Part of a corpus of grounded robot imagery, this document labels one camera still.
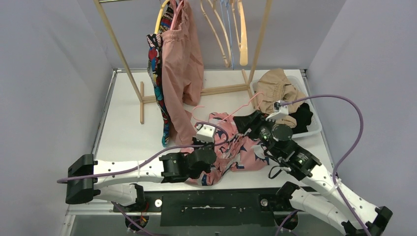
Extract beige shorts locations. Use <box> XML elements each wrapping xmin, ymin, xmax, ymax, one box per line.
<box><xmin>255</xmin><ymin>68</ymin><xmax>306</xmax><ymax>128</ymax></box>

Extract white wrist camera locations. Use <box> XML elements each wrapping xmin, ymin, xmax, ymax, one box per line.
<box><xmin>266</xmin><ymin>100</ymin><xmax>289</xmax><ymax>121</ymax></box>
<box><xmin>195</xmin><ymin>124</ymin><xmax>216</xmax><ymax>143</ymax></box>

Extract black shorts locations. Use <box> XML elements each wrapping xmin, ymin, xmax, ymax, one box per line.
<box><xmin>289</xmin><ymin>103</ymin><xmax>313</xmax><ymax>134</ymax></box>

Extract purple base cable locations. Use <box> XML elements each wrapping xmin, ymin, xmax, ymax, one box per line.
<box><xmin>275</xmin><ymin>210</ymin><xmax>300</xmax><ymax>236</ymax></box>
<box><xmin>111</xmin><ymin>202</ymin><xmax>170</xmax><ymax>236</ymax></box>

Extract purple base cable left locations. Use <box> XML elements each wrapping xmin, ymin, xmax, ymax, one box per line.
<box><xmin>111</xmin><ymin>202</ymin><xmax>170</xmax><ymax>236</ymax></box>

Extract wooden clothes rack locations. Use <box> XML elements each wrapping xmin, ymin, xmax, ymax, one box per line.
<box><xmin>91</xmin><ymin>0</ymin><xmax>273</xmax><ymax>124</ymax></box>

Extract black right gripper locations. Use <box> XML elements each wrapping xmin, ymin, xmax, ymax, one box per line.
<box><xmin>233</xmin><ymin>109</ymin><xmax>282</xmax><ymax>159</ymax></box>

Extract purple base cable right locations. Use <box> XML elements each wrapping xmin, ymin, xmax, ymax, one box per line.
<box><xmin>275</xmin><ymin>210</ymin><xmax>300</xmax><ymax>236</ymax></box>

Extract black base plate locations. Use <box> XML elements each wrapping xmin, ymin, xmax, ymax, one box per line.
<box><xmin>113</xmin><ymin>188</ymin><xmax>293</xmax><ymax>227</ymax></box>

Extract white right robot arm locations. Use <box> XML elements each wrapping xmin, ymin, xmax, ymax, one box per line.
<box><xmin>233</xmin><ymin>111</ymin><xmax>393</xmax><ymax>236</ymax></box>

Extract yellow hanger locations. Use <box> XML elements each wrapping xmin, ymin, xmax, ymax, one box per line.
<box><xmin>154</xmin><ymin>0</ymin><xmax>170</xmax><ymax>34</ymax></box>

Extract blue hanger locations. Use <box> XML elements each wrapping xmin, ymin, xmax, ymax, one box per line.
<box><xmin>220</xmin><ymin>0</ymin><xmax>235</xmax><ymax>70</ymax></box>

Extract comic print shorts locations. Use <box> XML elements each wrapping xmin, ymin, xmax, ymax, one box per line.
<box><xmin>147</xmin><ymin>3</ymin><xmax>173</xmax><ymax>147</ymax></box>

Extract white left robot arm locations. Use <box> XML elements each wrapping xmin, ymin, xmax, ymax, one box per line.
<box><xmin>58</xmin><ymin>139</ymin><xmax>216</xmax><ymax>210</ymax></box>

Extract pink shark print shorts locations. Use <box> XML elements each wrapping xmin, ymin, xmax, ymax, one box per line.
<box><xmin>186</xmin><ymin>112</ymin><xmax>269</xmax><ymax>186</ymax></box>

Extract pink wire hanger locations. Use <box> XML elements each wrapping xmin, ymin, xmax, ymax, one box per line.
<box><xmin>190</xmin><ymin>91</ymin><xmax>266</xmax><ymax>129</ymax></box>

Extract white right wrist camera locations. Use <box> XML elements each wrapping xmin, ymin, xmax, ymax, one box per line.
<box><xmin>266</xmin><ymin>100</ymin><xmax>289</xmax><ymax>121</ymax></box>

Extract white plastic basket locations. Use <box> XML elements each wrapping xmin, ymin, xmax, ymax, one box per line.
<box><xmin>250</xmin><ymin>75</ymin><xmax>323</xmax><ymax>139</ymax></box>

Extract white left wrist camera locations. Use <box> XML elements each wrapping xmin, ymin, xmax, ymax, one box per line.
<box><xmin>195</xmin><ymin>124</ymin><xmax>216</xmax><ymax>143</ymax></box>

